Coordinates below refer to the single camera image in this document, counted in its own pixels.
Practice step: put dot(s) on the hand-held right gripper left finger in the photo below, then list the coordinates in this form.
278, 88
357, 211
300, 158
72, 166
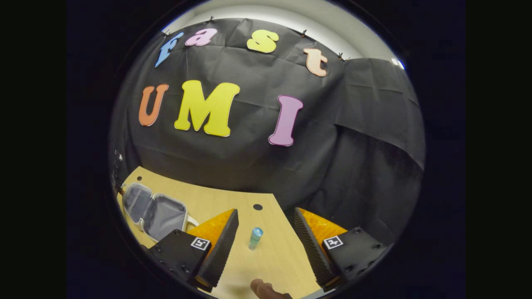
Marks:
220, 253

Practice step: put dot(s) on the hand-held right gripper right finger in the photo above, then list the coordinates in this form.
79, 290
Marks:
311, 249

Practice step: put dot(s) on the blue skin care bottle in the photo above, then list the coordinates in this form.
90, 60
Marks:
255, 238

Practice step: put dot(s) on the white suitcase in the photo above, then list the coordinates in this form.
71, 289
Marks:
162, 216

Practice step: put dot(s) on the black backdrop cloth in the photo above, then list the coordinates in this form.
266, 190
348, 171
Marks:
249, 166

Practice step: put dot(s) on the ceiling light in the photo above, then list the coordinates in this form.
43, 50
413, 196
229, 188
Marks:
397, 63

